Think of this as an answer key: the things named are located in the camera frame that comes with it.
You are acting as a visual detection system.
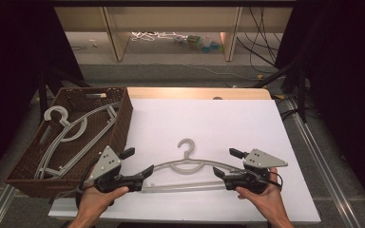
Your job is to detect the grey plastic clothes hanger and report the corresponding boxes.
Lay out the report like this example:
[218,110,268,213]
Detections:
[141,138,246,195]
[33,102,122,181]

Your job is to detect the teal plastic item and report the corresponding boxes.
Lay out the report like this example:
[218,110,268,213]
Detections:
[201,36,222,54]

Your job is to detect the green box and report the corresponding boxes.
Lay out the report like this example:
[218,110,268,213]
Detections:
[185,34,203,48]

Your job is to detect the person's right hand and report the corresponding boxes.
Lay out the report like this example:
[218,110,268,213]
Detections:
[235,166,287,220]

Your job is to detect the white table sheet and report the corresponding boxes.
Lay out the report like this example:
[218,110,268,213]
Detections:
[48,98,321,225]

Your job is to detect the person's left hand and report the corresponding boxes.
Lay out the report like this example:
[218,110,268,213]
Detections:
[76,185,130,220]

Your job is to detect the dark curtain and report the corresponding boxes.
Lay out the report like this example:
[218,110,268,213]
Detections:
[0,0,85,191]
[274,0,365,210]

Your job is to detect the black power cables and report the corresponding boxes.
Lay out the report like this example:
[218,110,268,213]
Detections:
[236,6,284,68]

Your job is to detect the black metal stand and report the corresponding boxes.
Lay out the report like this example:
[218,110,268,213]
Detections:
[252,47,309,124]
[37,61,91,120]

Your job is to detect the hand-held gripper cable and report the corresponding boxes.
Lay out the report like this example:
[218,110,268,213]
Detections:
[74,158,100,208]
[259,170,284,190]

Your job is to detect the brown wicker basket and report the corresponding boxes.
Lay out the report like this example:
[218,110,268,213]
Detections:
[5,86,134,200]

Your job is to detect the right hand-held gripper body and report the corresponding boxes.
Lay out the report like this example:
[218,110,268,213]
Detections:
[222,147,289,195]

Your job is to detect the white cable bundle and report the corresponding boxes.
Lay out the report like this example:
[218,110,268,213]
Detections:
[130,30,180,43]

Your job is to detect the left hand-held gripper cable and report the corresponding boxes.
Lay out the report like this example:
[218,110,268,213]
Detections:
[74,158,100,208]

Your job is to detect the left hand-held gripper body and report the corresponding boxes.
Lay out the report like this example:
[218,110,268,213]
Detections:
[88,145,144,194]

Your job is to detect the right hand-held gripper cable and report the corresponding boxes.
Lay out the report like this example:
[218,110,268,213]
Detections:
[259,170,284,190]

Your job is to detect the beige desk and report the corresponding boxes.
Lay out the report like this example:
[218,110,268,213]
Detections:
[53,6,294,63]

